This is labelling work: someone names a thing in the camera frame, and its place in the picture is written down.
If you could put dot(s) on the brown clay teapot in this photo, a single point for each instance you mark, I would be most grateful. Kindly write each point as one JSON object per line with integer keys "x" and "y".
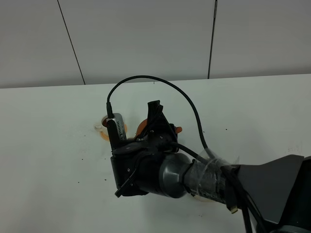
{"x": 143, "y": 128}

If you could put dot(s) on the beige round teapot tray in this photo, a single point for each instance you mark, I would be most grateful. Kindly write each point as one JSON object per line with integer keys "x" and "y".
{"x": 201, "y": 199}

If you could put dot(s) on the far orange coaster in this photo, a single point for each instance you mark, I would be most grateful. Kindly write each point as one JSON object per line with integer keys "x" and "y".
{"x": 104, "y": 133}

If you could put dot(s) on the far white teacup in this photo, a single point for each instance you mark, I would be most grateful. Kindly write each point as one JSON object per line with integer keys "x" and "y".
{"x": 101, "y": 127}

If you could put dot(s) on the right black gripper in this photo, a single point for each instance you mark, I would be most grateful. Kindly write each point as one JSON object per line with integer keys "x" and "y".
{"x": 157, "y": 172}

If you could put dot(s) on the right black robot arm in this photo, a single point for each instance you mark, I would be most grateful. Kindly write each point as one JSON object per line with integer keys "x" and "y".
{"x": 274, "y": 197}

